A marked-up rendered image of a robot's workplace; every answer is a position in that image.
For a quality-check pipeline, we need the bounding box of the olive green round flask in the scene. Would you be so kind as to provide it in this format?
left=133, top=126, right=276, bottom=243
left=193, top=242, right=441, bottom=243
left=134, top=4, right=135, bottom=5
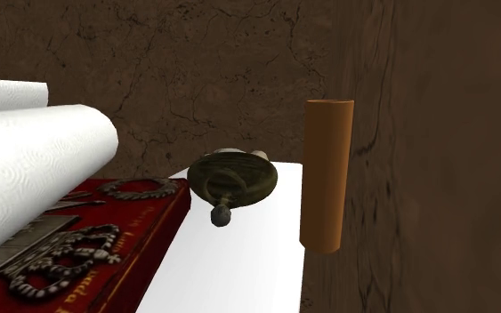
left=186, top=148, right=279, bottom=229

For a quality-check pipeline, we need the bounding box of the brown cardboard tube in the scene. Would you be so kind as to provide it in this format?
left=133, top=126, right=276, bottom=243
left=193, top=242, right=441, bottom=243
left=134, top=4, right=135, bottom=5
left=299, top=99, right=356, bottom=255

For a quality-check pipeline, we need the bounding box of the red ornate book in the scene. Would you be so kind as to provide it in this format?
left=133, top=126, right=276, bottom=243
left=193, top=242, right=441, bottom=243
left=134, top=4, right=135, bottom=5
left=0, top=177, right=192, bottom=313

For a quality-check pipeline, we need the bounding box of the white paper towel roll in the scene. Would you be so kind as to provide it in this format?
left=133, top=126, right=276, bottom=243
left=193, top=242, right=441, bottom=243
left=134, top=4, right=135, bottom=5
left=0, top=78, right=119, bottom=267

